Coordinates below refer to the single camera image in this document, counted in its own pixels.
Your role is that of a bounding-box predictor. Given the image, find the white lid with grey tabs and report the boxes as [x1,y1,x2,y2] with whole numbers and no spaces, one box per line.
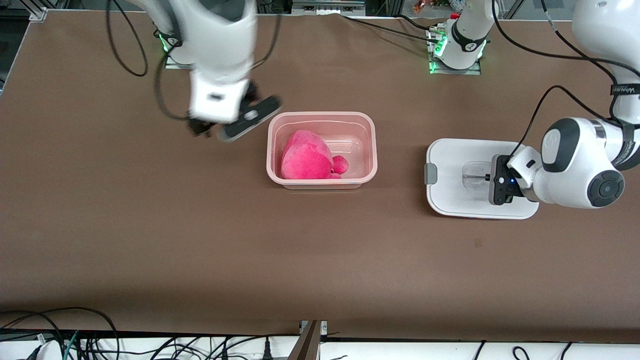
[424,138,540,220]

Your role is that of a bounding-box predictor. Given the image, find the pink plush toy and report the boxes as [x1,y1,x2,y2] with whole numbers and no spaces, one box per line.
[280,129,350,180]

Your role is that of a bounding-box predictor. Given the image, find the pink translucent plastic container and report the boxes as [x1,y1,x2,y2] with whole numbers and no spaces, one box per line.
[266,111,378,190]

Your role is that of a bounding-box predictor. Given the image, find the grey background device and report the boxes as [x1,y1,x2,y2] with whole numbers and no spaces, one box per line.
[292,0,366,15]

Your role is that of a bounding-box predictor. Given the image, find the white shelf board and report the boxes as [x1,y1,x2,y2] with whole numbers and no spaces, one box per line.
[0,335,640,360]

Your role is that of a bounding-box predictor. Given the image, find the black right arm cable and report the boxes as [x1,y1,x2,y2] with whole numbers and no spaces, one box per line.
[105,0,281,123]

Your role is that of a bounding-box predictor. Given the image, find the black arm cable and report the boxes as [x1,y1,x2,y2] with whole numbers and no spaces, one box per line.
[105,0,281,123]
[491,0,632,156]

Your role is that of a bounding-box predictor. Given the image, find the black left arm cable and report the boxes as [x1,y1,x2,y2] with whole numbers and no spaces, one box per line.
[491,0,632,156]

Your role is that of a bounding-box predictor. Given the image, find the black base cables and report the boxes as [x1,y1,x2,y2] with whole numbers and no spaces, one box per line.
[342,14,441,43]

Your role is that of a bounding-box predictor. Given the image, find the black cable bundle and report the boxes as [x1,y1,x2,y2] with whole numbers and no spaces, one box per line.
[90,332,301,360]

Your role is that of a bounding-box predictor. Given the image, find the black looped cable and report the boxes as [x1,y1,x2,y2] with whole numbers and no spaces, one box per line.
[0,306,119,360]

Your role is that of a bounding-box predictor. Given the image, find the aluminium frame profile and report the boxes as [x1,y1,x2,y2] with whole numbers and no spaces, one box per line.
[287,320,328,360]

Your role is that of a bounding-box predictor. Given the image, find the green cable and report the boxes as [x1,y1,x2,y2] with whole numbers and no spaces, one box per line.
[64,330,80,360]

